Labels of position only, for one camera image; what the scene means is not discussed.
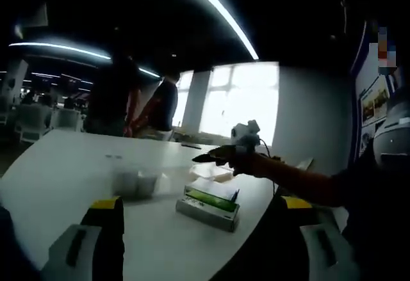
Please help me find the blue bordered wall poster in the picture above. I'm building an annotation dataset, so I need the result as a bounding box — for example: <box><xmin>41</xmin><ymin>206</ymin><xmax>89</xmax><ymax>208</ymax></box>
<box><xmin>350</xmin><ymin>21</ymin><xmax>401</xmax><ymax>160</ymax></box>

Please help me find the group of white office chairs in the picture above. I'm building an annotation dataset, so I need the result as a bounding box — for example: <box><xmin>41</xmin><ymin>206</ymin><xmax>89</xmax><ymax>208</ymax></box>
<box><xmin>0</xmin><ymin>100</ymin><xmax>83</xmax><ymax>144</ymax></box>

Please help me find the white green-striped medicine box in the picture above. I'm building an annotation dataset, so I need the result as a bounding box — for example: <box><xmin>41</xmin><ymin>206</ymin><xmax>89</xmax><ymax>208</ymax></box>
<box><xmin>137</xmin><ymin>173</ymin><xmax>160</xmax><ymax>195</ymax></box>

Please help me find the clear storage area container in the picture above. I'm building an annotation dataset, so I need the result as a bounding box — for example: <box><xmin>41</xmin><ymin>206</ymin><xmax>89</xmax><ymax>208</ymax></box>
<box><xmin>111</xmin><ymin>165</ymin><xmax>193</xmax><ymax>199</ymax></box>

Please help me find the person's dark clothing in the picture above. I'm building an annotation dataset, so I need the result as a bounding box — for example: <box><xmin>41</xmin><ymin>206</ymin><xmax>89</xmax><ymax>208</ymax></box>
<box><xmin>332</xmin><ymin>152</ymin><xmax>410</xmax><ymax>281</ymax></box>

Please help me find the grey round chest device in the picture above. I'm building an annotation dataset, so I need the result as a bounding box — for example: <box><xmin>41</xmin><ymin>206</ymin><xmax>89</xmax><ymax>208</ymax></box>
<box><xmin>373</xmin><ymin>97</ymin><xmax>410</xmax><ymax>173</ymax></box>

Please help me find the person's right hand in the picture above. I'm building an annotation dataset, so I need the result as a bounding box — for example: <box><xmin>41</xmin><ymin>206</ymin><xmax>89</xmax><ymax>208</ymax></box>
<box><xmin>229</xmin><ymin>148</ymin><xmax>277</xmax><ymax>179</ymax></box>

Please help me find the curved ceiling light strip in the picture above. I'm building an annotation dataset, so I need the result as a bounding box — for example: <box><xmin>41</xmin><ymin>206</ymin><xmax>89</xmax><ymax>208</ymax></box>
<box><xmin>174</xmin><ymin>0</ymin><xmax>260</xmax><ymax>61</ymax></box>
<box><xmin>8</xmin><ymin>41</ymin><xmax>113</xmax><ymax>61</ymax></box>

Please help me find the white medicine box green panel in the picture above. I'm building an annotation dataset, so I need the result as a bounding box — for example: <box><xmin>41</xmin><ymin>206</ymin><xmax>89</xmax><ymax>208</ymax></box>
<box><xmin>175</xmin><ymin>194</ymin><xmax>241</xmax><ymax>233</ymax></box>

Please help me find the bright window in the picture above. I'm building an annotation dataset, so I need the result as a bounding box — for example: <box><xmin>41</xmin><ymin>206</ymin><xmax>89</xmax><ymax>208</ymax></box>
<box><xmin>175</xmin><ymin>65</ymin><xmax>280</xmax><ymax>141</ymax></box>

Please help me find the clear lid with yellow clips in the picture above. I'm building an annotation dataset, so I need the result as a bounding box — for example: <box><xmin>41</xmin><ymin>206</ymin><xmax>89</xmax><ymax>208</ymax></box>
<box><xmin>188</xmin><ymin>165</ymin><xmax>234</xmax><ymax>183</ymax></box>

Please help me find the white flat sheet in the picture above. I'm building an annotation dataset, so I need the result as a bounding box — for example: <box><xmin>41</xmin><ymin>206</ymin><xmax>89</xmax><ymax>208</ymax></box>
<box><xmin>293</xmin><ymin>156</ymin><xmax>315</xmax><ymax>170</ymax></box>

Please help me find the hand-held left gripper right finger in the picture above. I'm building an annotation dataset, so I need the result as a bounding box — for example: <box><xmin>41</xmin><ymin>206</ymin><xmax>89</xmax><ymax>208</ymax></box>
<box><xmin>277</xmin><ymin>194</ymin><xmax>352</xmax><ymax>281</ymax></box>

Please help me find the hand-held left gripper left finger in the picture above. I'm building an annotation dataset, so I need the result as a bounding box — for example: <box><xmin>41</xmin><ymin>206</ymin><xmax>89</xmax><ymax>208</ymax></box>
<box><xmin>40</xmin><ymin>195</ymin><xmax>126</xmax><ymax>281</ymax></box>

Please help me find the small green medicine box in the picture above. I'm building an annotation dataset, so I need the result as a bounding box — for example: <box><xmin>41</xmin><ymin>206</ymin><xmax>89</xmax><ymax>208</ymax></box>
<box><xmin>114</xmin><ymin>172</ymin><xmax>139</xmax><ymax>196</ymax></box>

